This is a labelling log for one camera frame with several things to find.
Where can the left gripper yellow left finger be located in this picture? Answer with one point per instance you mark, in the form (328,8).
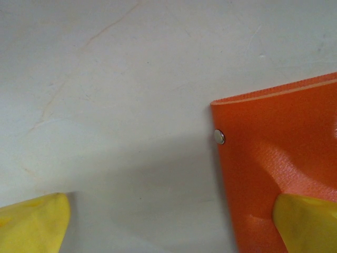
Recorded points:
(34,226)

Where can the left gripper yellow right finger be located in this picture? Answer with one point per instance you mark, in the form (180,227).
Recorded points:
(308,226)

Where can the orange card holder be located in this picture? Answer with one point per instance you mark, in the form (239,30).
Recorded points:
(263,145)

